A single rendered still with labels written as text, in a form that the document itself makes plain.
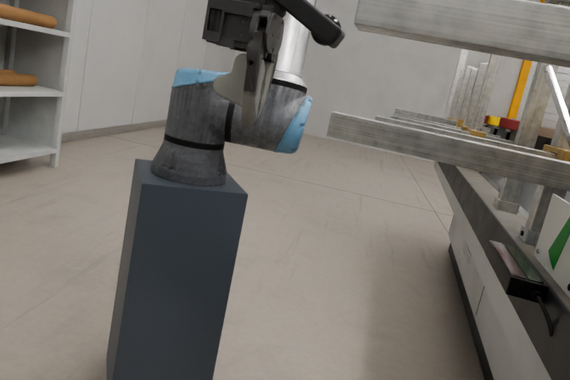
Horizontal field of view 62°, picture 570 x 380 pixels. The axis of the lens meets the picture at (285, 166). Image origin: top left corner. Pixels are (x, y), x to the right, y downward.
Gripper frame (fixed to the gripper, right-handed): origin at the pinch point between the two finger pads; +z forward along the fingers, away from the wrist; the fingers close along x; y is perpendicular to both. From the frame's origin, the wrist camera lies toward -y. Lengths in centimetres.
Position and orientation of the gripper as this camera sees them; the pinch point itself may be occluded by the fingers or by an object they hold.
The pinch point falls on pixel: (253, 120)
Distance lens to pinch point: 61.3
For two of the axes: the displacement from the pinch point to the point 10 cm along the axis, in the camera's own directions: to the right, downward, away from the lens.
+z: -2.0, 9.6, 1.8
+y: -9.5, -2.3, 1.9
